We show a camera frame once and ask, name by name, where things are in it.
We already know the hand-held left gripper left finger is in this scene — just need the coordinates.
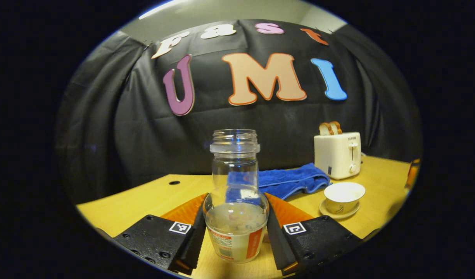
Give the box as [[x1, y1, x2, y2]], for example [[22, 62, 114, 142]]
[[112, 193, 209, 276]]

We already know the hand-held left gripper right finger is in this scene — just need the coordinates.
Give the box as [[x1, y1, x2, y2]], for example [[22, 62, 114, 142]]
[[265, 193, 364, 276]]

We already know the clear glass water bottle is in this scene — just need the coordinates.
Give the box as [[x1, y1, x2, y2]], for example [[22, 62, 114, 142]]
[[203, 129, 269, 264]]

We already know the pale yellow teacup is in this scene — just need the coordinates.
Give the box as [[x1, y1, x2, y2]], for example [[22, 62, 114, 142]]
[[324, 182, 366, 215]]

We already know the pale yellow saucer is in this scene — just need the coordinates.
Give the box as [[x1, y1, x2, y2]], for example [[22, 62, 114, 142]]
[[319, 199, 360, 220]]

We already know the blue towel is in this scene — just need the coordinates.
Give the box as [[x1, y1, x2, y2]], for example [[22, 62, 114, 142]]
[[258, 163, 332, 201]]

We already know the cream toaster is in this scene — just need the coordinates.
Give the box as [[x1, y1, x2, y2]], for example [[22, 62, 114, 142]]
[[314, 132, 362, 180]]

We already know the black backdrop cloth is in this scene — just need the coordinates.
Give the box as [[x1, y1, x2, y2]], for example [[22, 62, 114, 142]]
[[55, 19, 423, 204]]

